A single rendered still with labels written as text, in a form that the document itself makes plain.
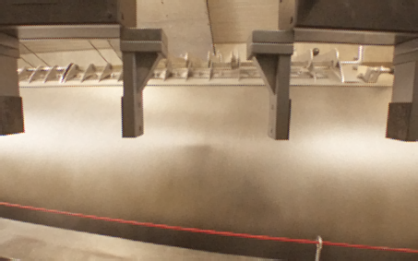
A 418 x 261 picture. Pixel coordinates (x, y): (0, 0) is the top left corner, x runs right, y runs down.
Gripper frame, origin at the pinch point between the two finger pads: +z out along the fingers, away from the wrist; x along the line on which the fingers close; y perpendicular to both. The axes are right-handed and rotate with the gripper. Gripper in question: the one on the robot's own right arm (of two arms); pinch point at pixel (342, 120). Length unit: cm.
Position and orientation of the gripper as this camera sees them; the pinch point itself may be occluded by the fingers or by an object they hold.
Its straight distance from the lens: 25.3
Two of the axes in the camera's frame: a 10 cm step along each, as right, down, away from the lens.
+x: 10.0, 0.2, 0.1
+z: -0.2, 9.9, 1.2
